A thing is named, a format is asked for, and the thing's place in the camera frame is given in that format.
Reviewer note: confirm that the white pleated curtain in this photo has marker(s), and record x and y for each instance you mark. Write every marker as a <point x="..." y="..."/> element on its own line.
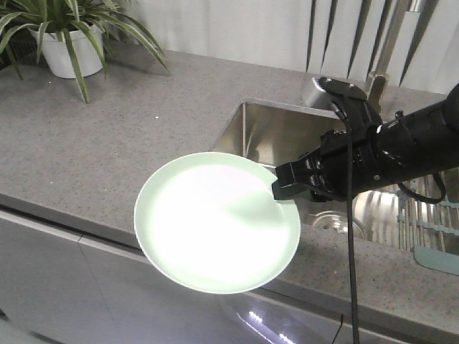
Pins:
<point x="336" y="38"/>

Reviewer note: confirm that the sink drain strainer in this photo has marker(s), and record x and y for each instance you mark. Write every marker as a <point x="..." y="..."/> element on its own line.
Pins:
<point x="337" y="221"/>

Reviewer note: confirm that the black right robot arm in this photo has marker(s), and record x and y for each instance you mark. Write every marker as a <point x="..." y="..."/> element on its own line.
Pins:
<point x="421" y="143"/>

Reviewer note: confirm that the stainless steel sink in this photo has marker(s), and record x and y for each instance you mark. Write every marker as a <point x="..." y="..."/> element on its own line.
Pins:
<point x="272" y="134"/>

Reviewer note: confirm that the metal dish drying rack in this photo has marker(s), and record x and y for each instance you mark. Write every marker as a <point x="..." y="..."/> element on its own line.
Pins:
<point x="430" y="231"/>

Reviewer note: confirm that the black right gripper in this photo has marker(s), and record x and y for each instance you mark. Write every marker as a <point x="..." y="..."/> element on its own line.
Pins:
<point x="345" y="163"/>

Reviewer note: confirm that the green potted plant white pot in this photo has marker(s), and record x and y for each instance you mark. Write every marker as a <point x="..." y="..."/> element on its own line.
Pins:
<point x="74" y="36"/>

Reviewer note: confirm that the grey kitchen cabinet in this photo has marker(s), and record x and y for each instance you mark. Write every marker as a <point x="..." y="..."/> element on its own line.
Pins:
<point x="65" y="286"/>

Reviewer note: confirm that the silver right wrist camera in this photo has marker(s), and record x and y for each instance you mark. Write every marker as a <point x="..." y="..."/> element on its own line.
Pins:
<point x="321" y="92"/>

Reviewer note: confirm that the steel faucet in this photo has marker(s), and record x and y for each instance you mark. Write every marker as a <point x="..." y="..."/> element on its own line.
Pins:
<point x="377" y="80"/>

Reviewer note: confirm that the light green round plate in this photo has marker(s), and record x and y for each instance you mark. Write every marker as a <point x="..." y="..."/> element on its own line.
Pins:
<point x="209" y="221"/>

